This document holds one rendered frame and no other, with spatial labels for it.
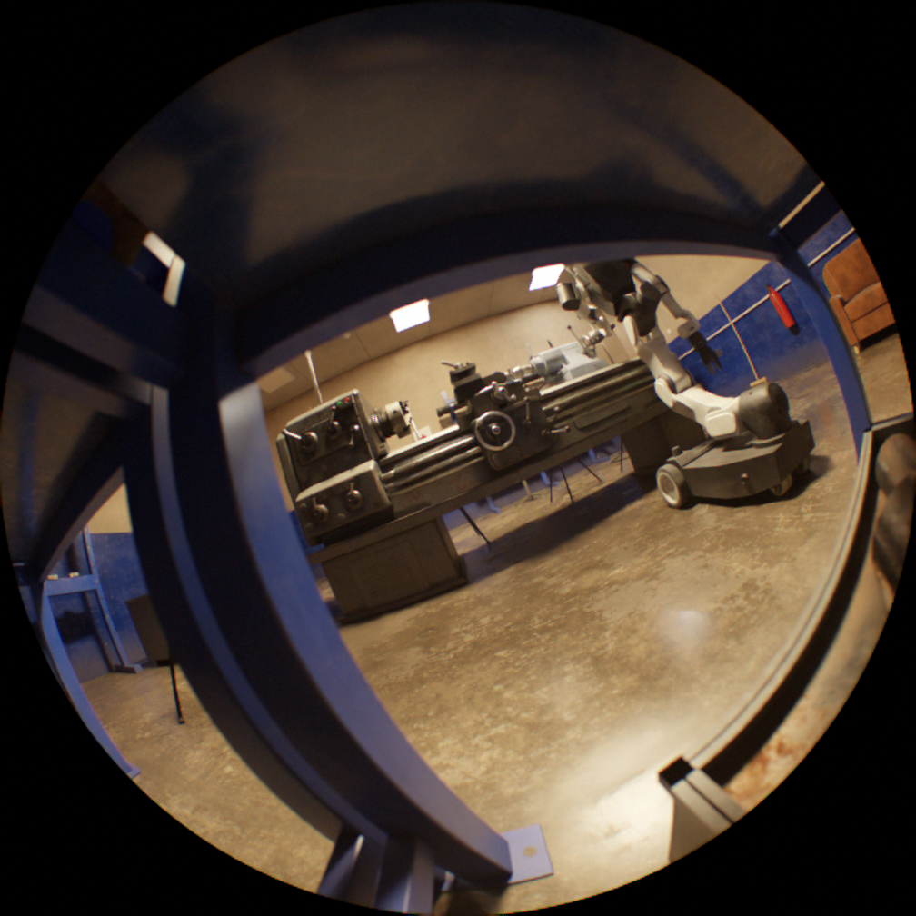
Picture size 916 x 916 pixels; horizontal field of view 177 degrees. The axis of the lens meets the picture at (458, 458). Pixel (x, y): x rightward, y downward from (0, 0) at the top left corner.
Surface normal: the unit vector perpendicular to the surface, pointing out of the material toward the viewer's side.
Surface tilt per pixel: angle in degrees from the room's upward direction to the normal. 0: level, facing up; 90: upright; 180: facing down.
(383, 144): 180
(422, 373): 90
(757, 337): 90
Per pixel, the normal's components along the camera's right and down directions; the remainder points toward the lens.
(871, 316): -0.92, 0.39
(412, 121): 0.39, 0.91
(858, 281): -0.79, 0.61
